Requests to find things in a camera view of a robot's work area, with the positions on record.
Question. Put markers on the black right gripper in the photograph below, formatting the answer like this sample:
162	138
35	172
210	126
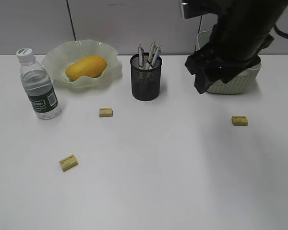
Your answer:
242	31

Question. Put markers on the blue grip white pen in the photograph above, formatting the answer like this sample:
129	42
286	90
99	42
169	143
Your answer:
156	56

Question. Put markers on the beige grip white pen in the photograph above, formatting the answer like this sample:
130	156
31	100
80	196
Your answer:
150	56

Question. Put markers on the grey grip white pen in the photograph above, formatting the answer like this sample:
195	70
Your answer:
140	56

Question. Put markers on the yellow eraser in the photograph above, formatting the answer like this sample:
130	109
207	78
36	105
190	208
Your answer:
68	163
239	120
106	112

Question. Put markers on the yellow mango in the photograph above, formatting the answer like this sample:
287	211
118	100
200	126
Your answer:
91	66

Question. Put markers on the clear water bottle green label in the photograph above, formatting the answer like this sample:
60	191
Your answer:
37	85

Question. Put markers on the pale green woven basket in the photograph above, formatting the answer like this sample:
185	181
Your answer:
240	83

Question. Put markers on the black mesh pen holder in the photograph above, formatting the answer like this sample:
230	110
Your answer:
145	83

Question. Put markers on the pale green wavy glass plate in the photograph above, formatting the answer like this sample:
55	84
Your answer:
60	58

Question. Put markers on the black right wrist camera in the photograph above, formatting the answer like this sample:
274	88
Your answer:
195	8

